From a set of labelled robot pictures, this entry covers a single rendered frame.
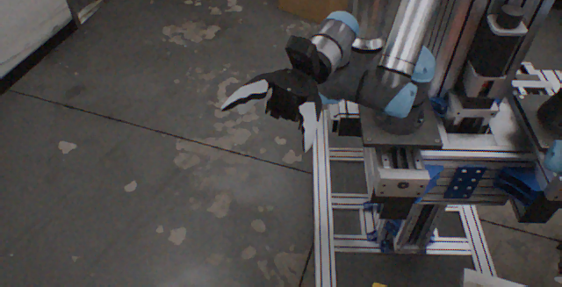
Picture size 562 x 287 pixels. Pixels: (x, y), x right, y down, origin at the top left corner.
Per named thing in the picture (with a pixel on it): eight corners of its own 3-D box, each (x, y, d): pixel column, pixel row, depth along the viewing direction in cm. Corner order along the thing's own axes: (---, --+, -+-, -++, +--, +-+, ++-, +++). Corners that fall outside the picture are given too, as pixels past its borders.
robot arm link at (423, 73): (420, 111, 114) (433, 72, 104) (372, 95, 118) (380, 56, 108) (431, 84, 121) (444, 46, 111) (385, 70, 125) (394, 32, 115)
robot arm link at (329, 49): (345, 45, 79) (306, 28, 81) (335, 59, 76) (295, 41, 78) (336, 75, 85) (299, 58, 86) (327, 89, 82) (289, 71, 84)
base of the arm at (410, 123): (369, 97, 132) (374, 72, 125) (418, 98, 132) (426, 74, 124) (375, 133, 122) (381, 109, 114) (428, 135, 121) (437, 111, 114)
